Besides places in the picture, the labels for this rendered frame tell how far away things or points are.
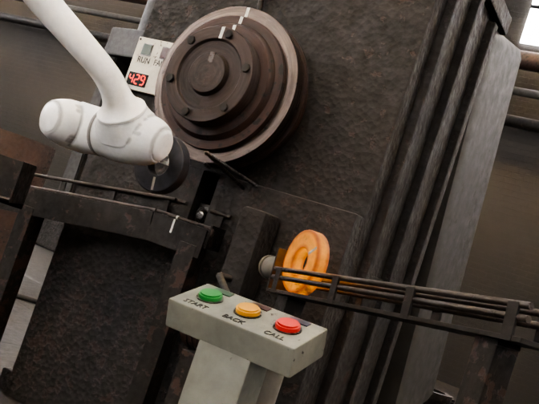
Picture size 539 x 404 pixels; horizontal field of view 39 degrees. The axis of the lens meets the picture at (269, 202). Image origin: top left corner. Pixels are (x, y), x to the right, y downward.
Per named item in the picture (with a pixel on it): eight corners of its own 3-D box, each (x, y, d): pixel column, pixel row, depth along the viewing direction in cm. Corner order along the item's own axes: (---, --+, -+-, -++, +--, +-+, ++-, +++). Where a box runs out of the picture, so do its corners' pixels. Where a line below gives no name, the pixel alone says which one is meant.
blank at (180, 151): (147, 132, 202) (140, 129, 199) (196, 139, 195) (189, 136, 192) (135, 190, 201) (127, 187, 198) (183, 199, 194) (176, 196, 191)
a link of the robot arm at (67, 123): (73, 152, 176) (117, 163, 169) (23, 136, 162) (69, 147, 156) (86, 107, 176) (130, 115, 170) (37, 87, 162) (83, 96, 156)
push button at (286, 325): (282, 325, 123) (284, 314, 122) (303, 333, 121) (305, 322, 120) (269, 332, 119) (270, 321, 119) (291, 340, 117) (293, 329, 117)
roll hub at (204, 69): (161, 115, 223) (192, 26, 225) (241, 135, 210) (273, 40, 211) (150, 109, 218) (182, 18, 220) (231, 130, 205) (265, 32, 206)
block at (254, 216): (233, 292, 217) (260, 212, 218) (256, 300, 213) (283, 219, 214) (213, 288, 207) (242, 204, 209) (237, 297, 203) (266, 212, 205)
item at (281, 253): (291, 298, 187) (302, 256, 189) (292, 298, 187) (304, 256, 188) (265, 290, 184) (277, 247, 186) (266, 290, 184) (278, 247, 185)
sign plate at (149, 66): (125, 88, 256) (143, 38, 257) (187, 103, 244) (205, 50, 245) (121, 86, 254) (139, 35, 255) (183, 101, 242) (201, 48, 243)
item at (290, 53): (146, 148, 236) (196, 6, 239) (275, 185, 214) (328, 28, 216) (133, 143, 230) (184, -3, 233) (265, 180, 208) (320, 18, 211)
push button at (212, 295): (207, 295, 130) (208, 285, 129) (226, 303, 128) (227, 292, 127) (192, 300, 126) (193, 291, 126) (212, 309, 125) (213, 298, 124)
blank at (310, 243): (293, 307, 181) (281, 303, 180) (293, 250, 190) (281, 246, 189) (331, 280, 170) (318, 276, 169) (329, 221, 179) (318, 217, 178)
